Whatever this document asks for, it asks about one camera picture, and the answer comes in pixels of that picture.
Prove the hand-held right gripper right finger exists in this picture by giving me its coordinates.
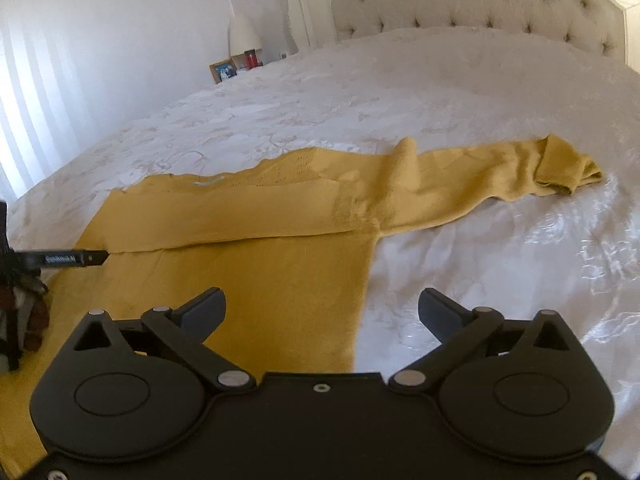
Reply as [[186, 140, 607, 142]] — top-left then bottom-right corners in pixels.
[[387, 287, 583, 393]]

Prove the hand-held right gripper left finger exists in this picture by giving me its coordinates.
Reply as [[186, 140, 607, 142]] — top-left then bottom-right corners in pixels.
[[72, 287, 257, 393]]

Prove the yellow knit sweater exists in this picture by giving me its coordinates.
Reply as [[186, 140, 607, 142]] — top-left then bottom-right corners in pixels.
[[0, 133, 604, 480]]

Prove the person's left hand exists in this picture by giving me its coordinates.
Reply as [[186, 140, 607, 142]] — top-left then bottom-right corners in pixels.
[[0, 279, 51, 361]]

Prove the white window curtain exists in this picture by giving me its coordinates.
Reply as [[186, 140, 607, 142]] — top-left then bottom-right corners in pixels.
[[0, 0, 131, 201]]

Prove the white bed with embroidered bedspread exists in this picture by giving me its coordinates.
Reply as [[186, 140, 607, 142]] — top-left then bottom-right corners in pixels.
[[0, 25, 640, 480]]

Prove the white table lamp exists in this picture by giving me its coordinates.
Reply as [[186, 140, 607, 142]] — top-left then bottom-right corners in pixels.
[[229, 12, 261, 58]]

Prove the wooden picture frame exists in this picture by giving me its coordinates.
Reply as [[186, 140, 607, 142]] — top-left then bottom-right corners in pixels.
[[209, 59, 237, 84]]

